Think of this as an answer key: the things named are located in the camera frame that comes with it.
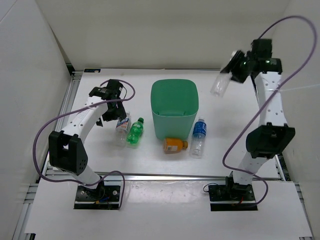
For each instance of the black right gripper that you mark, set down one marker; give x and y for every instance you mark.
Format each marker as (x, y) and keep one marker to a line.
(232, 64)

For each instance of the blue white label sticker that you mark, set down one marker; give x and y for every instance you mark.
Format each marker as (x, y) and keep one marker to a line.
(92, 70)

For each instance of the blue label clear bottle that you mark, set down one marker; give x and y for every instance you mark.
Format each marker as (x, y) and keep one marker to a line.
(198, 138)

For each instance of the clear unlabelled plastic bottle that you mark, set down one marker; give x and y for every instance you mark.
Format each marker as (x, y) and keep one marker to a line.
(221, 84)

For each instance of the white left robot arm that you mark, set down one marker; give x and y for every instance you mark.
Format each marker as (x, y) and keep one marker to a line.
(66, 147)

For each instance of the white orange label clear bottle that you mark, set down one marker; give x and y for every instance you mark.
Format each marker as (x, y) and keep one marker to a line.
(122, 129)

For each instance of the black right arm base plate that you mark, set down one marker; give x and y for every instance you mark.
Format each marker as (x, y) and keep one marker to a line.
(221, 200)

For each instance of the orange juice bottle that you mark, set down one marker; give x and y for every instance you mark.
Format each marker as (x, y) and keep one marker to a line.
(174, 145)

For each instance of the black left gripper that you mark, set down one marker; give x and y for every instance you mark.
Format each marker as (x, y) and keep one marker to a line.
(119, 113)

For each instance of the green plastic bin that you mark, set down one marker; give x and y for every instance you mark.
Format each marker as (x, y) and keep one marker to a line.
(174, 106)

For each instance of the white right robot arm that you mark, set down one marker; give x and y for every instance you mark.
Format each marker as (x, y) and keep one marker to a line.
(273, 134)

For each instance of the green soda bottle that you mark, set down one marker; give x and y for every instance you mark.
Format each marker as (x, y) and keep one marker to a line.
(135, 133)

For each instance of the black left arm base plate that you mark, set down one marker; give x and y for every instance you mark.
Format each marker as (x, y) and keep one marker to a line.
(106, 196)

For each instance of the aluminium table edge rail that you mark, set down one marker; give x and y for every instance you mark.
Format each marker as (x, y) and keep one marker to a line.
(58, 175)

